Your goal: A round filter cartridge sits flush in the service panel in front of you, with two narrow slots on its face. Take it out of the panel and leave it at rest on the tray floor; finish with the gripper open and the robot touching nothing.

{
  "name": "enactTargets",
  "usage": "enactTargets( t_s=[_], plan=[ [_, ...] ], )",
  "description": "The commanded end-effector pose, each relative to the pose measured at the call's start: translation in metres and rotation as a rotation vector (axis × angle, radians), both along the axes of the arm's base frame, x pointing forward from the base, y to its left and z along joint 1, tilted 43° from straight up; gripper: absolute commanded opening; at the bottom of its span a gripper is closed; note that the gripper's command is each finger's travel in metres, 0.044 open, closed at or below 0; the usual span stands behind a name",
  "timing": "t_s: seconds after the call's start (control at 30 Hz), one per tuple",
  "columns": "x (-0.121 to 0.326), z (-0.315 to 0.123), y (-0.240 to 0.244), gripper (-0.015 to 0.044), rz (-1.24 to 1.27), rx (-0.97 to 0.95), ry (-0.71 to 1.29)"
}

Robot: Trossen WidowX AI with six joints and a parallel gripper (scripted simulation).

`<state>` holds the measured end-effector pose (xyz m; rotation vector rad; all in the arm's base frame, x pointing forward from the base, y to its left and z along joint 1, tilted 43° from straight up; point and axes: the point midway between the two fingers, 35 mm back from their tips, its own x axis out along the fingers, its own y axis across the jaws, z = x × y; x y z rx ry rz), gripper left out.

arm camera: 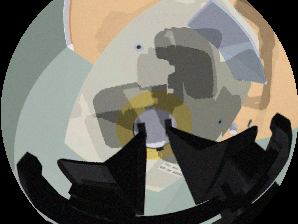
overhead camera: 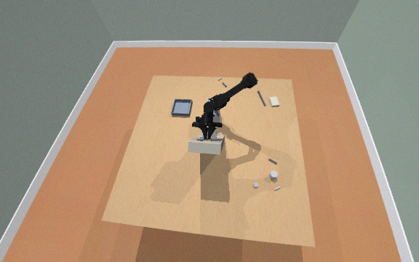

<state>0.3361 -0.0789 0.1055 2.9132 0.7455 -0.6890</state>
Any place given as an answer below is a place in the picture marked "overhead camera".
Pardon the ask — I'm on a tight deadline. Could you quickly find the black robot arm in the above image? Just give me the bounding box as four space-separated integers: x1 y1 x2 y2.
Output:
196 72 258 122

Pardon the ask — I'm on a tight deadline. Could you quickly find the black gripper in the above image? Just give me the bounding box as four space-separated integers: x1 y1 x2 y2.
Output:
192 113 223 140

